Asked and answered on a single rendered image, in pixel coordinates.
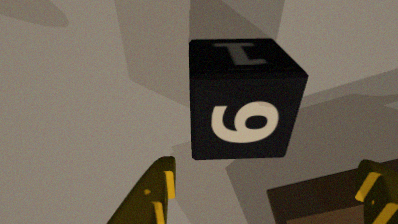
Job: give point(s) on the brown cardboard box with flaps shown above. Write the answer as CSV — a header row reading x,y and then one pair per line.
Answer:
x,y
319,195

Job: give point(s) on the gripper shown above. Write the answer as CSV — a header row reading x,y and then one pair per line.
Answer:
x,y
147,202

